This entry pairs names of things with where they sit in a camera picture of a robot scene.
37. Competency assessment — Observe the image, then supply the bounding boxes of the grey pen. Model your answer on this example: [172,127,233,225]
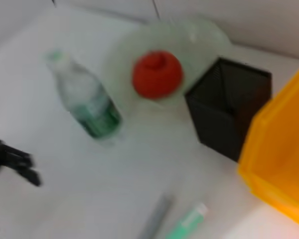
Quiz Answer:
[139,193,174,239]

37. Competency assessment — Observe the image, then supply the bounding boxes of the yellow plastic bin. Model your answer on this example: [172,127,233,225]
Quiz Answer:
[237,59,299,231]

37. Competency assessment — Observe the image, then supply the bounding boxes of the clear bottle green label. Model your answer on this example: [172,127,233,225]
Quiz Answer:
[45,49,123,140]

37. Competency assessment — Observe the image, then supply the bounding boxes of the black mesh pen holder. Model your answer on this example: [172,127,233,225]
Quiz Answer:
[184,56,274,163]

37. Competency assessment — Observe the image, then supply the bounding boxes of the translucent green fruit plate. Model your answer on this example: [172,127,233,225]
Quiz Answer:
[107,18,234,108]

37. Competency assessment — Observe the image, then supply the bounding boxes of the red orange fruit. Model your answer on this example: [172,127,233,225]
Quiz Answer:
[132,49,184,100]

